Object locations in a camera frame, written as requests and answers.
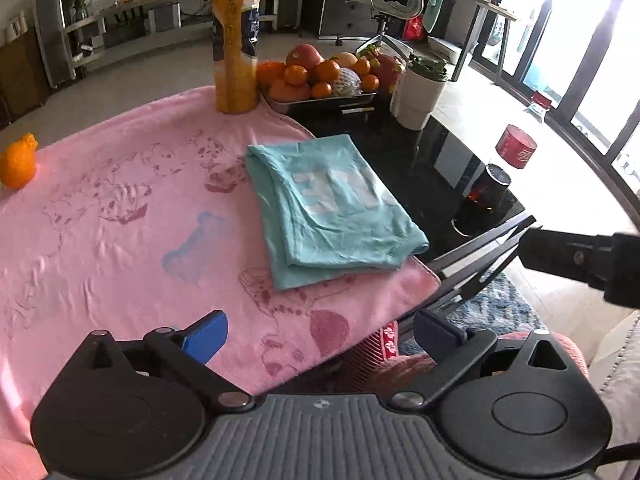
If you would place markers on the blue patterned rug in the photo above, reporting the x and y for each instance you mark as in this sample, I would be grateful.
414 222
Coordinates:
500 310

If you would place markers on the white cup green lid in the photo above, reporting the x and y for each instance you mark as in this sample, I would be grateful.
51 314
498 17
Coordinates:
420 95

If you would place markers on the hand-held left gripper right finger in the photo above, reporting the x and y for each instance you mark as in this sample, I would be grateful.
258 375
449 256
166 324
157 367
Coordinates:
435 332

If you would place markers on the small grey speaker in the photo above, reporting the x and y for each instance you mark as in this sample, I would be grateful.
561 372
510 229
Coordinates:
165 17

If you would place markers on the red bag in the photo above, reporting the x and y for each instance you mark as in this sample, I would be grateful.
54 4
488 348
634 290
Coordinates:
414 30

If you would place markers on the metal tray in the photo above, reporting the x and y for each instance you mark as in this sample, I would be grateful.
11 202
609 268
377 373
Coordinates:
320 104

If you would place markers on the large orange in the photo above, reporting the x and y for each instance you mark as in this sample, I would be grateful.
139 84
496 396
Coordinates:
19 162

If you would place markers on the orange juice bottle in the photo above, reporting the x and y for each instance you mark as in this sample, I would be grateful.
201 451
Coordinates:
235 70

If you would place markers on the pile of fruit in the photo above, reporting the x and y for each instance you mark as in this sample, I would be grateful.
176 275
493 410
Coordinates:
300 77

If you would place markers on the chrome office chair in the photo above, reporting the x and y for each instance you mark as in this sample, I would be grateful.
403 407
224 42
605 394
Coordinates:
395 0

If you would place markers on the wooden desk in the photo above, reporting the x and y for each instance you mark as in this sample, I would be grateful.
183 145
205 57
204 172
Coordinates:
492 10

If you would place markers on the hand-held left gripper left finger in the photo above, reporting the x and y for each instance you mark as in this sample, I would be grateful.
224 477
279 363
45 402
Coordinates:
205 335

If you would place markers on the pink printed blanket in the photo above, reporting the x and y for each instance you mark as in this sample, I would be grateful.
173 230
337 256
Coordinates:
100 260

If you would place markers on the teal t-shirt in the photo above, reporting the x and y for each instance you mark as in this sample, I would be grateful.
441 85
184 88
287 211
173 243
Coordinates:
325 210

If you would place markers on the white cushion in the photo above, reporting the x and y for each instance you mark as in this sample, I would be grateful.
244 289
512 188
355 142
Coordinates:
620 385

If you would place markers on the clear jar red lid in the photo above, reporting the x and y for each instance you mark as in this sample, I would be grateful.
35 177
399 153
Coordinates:
539 105

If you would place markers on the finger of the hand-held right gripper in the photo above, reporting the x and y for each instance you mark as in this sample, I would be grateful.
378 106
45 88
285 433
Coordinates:
480 277
480 245

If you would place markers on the white cigarette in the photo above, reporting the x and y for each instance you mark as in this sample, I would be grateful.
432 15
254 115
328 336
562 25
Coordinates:
357 110

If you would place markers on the black drawer cabinet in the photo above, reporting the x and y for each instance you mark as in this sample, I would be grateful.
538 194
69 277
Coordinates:
335 5

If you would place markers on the green hanging cloth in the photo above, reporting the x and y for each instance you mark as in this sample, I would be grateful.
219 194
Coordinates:
434 0

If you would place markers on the grey TV stand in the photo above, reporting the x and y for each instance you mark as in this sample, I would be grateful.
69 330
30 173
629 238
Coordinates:
165 5

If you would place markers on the dark bottle with red label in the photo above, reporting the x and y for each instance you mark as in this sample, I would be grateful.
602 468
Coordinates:
492 185

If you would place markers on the brown wooden cabinet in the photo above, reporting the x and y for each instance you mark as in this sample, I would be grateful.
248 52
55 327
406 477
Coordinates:
20 75

